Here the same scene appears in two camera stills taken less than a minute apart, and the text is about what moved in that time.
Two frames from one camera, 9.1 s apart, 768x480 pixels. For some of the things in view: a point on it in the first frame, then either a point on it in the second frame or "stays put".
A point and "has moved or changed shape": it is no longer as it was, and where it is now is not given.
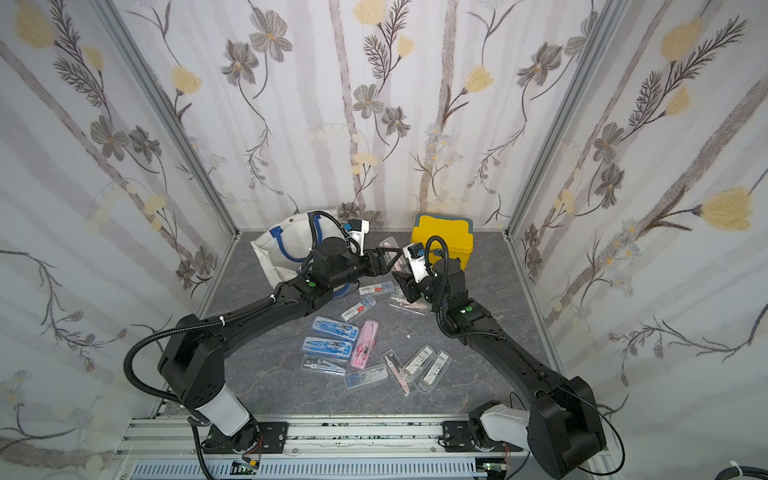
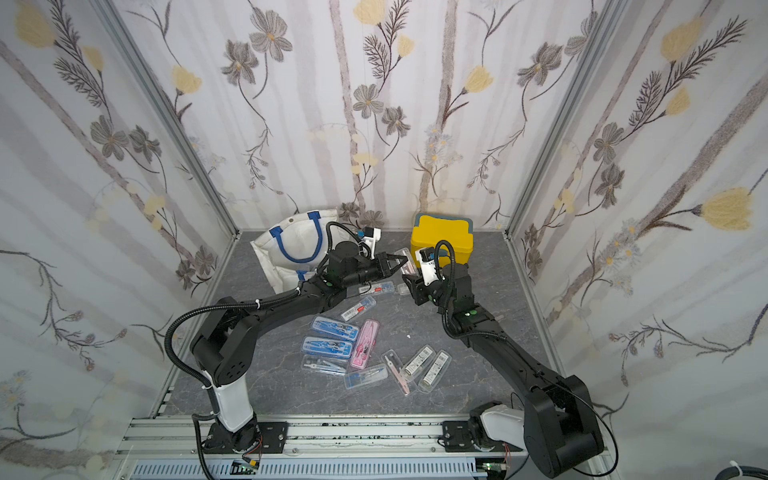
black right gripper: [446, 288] stays put
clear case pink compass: [419, 306] has moved or changed shape
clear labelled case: [418, 362] stays put
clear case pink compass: [397, 369] stays put
